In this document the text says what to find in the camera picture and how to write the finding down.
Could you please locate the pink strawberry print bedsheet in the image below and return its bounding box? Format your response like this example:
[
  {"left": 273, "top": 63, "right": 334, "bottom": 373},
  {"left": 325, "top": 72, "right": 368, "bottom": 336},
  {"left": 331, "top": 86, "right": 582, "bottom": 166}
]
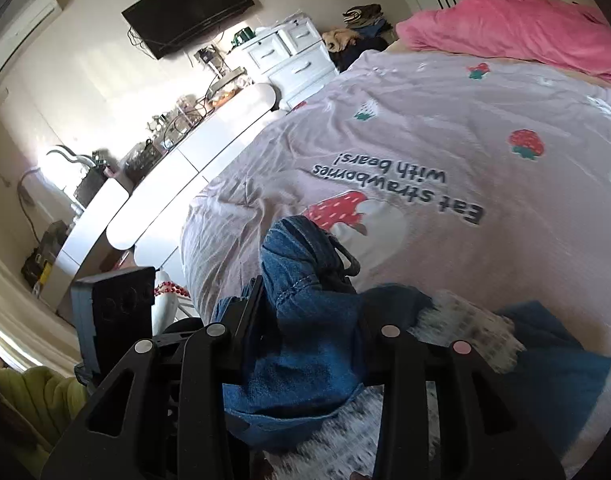
[{"left": 179, "top": 52, "right": 611, "bottom": 356}]

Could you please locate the pink crumpled duvet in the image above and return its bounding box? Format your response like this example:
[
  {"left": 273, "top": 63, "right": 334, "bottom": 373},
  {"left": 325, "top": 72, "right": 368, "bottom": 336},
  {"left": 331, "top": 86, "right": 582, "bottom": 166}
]
[{"left": 395, "top": 0, "right": 611, "bottom": 84}]

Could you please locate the wall mounted black television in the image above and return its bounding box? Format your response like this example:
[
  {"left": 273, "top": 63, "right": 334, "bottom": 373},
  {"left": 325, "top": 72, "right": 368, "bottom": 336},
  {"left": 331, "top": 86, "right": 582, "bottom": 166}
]
[{"left": 122, "top": 0, "right": 254, "bottom": 60}]

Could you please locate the white air conditioner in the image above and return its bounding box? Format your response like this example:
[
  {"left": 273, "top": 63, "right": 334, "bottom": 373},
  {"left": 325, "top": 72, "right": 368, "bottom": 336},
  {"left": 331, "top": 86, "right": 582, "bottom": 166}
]
[{"left": 0, "top": 0, "right": 62, "bottom": 77}]

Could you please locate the blue denim pants lace hem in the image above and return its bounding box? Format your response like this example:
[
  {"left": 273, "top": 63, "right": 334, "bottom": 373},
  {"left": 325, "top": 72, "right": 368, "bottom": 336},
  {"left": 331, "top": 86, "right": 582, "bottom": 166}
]
[{"left": 212, "top": 214, "right": 611, "bottom": 480}]

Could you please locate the pile of dark clothes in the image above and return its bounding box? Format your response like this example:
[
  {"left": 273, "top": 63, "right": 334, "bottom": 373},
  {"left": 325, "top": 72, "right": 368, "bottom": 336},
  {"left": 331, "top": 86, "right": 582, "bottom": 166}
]
[{"left": 342, "top": 3, "right": 397, "bottom": 44}]

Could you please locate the red bead string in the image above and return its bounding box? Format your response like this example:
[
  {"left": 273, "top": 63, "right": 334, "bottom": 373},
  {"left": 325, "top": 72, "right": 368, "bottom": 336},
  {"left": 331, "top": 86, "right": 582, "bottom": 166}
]
[{"left": 154, "top": 282, "right": 192, "bottom": 298}]

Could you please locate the white drawer cabinet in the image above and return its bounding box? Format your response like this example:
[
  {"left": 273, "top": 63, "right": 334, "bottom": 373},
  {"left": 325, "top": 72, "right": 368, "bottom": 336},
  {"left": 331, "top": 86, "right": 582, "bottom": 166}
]
[{"left": 235, "top": 13, "right": 339, "bottom": 110}]

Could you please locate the white long desk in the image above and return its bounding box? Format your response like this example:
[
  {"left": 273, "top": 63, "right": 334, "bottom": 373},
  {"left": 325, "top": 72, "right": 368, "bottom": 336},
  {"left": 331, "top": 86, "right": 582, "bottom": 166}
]
[{"left": 40, "top": 84, "right": 277, "bottom": 311}]

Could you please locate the tan plush toy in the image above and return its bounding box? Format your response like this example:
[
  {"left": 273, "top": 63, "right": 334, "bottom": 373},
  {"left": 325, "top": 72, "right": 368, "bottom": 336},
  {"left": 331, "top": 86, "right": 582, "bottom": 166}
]
[{"left": 322, "top": 28, "right": 362, "bottom": 53}]

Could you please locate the green sleeve left forearm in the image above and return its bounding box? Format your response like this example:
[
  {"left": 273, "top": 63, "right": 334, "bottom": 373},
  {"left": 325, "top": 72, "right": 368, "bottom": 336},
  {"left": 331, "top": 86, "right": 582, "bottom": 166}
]
[{"left": 0, "top": 366, "right": 89, "bottom": 479}]

